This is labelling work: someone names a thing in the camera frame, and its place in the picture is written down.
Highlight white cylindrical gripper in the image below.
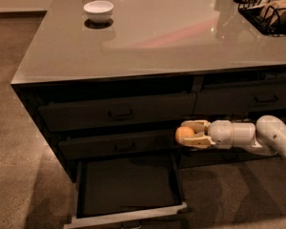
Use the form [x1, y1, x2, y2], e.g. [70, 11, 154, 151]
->
[181, 120, 234, 149]

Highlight orange fruit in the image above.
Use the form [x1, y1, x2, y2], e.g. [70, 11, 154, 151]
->
[174, 126, 194, 144]

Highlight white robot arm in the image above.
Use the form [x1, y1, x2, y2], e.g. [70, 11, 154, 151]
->
[174, 115, 286, 159]

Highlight bottom right dark drawer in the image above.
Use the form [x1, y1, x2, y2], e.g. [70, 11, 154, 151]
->
[177, 148, 269, 169]

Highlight dark drawer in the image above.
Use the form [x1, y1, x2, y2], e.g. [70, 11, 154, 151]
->
[38, 94, 196, 132]
[58, 129, 178, 160]
[177, 148, 269, 169]
[194, 82, 286, 115]

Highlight middle left dark drawer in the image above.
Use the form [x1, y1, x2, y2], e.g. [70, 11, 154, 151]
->
[58, 129, 178, 160]

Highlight top left dark drawer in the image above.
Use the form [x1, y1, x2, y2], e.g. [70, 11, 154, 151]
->
[38, 94, 196, 132]

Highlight top right dark drawer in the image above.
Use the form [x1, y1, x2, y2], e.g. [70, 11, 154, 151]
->
[194, 82, 286, 115]

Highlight open bottom left drawer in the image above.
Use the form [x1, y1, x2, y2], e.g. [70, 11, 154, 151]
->
[63, 151, 189, 229]

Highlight dark drawer cabinet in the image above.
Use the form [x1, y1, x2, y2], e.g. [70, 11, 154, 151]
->
[11, 0, 286, 177]

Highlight brown packet in basket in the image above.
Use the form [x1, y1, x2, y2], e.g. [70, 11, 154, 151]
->
[259, 0, 286, 27]

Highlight white ceramic bowl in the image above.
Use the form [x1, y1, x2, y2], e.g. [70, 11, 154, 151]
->
[83, 1, 113, 24]

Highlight black wire basket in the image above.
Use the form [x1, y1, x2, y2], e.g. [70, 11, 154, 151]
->
[237, 0, 286, 36]

